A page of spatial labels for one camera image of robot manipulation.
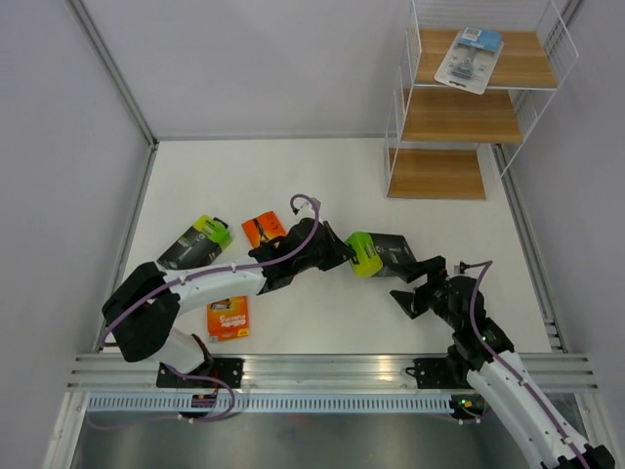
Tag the aluminium rail frame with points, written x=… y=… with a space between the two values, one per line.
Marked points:
x=323 y=374

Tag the orange razor box centre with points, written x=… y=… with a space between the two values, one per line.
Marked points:
x=263 y=228

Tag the blue clear razor blister pack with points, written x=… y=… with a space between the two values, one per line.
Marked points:
x=470 y=60

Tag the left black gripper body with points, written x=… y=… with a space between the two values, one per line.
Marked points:
x=307 y=263

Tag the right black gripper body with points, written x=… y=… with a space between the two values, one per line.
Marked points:
x=436 y=299

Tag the white wire wooden shelf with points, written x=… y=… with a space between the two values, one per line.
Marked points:
x=443 y=143

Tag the white slotted cable duct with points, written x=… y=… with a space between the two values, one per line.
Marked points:
x=264 y=403

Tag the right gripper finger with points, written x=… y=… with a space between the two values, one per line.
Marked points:
x=412 y=302
x=430 y=267

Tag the green black razor box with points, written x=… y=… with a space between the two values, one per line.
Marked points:
x=205 y=240
x=379 y=255

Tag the orange razor box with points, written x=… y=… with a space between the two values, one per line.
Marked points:
x=263 y=228
x=228 y=319

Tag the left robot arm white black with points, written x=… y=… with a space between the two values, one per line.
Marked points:
x=142 y=311

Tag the aluminium corner post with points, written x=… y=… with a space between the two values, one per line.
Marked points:
x=96 y=40

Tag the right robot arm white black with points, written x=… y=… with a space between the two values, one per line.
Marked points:
x=544 y=436

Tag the orange razor box front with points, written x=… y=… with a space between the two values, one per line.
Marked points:
x=228 y=319

